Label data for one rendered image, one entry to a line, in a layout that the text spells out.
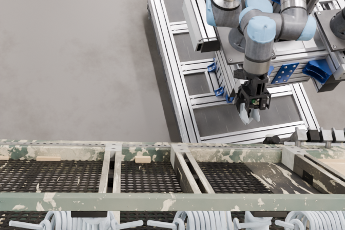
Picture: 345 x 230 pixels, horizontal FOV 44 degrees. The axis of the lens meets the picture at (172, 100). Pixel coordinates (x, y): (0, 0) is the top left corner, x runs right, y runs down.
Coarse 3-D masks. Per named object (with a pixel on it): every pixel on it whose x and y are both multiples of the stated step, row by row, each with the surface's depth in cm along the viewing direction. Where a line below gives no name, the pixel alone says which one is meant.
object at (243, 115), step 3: (240, 105) 134; (243, 105) 133; (240, 108) 134; (243, 108) 134; (240, 111) 135; (243, 111) 134; (246, 111) 133; (240, 114) 136; (243, 114) 135; (246, 114) 133; (240, 117) 137; (243, 117) 135; (246, 117) 133; (243, 120) 138; (246, 120) 133; (246, 123) 139
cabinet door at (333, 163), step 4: (320, 160) 180; (324, 160) 180; (328, 160) 180; (332, 160) 181; (336, 160) 181; (340, 160) 181; (344, 160) 182; (328, 164) 175; (332, 164) 175; (336, 164) 176; (340, 164) 176; (344, 164) 176; (336, 168) 170; (340, 168) 170; (344, 168) 170; (340, 172) 164; (344, 172) 164
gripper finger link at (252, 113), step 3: (252, 108) 136; (249, 111) 137; (252, 111) 136; (255, 111) 135; (249, 114) 137; (252, 114) 137; (255, 114) 135; (258, 114) 133; (249, 117) 137; (252, 117) 137; (255, 117) 135; (258, 117) 133; (249, 120) 138; (258, 120) 134
